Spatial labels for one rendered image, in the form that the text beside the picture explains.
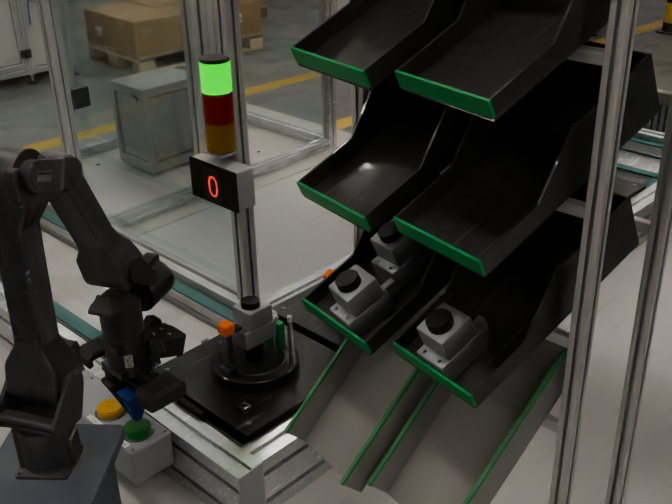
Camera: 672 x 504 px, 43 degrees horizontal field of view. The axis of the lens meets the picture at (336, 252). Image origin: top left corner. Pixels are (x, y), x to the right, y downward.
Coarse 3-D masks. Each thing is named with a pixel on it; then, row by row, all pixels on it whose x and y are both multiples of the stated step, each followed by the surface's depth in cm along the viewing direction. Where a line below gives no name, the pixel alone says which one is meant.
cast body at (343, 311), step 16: (352, 272) 101; (336, 288) 102; (352, 288) 100; (368, 288) 100; (384, 288) 104; (336, 304) 104; (352, 304) 100; (368, 304) 101; (384, 304) 103; (336, 320) 105; (352, 320) 101; (368, 320) 102
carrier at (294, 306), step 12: (312, 288) 159; (288, 300) 155; (300, 300) 155; (288, 312) 152; (300, 312) 152; (300, 324) 148; (312, 324) 148; (324, 324) 148; (312, 336) 146; (324, 336) 144; (336, 336) 144; (336, 348) 143
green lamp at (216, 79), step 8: (200, 64) 135; (208, 64) 134; (216, 64) 134; (224, 64) 135; (200, 72) 136; (208, 72) 135; (216, 72) 134; (224, 72) 135; (200, 80) 137; (208, 80) 135; (216, 80) 135; (224, 80) 136; (208, 88) 136; (216, 88) 136; (224, 88) 136
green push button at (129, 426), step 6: (132, 420) 125; (144, 420) 125; (126, 426) 124; (132, 426) 124; (138, 426) 124; (144, 426) 124; (150, 426) 124; (126, 432) 123; (132, 432) 123; (138, 432) 123; (144, 432) 123; (150, 432) 124; (132, 438) 123; (138, 438) 123
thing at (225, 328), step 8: (224, 328) 128; (232, 328) 129; (240, 328) 131; (224, 336) 128; (224, 344) 130; (232, 344) 130; (224, 352) 131; (232, 352) 131; (224, 360) 131; (232, 360) 131
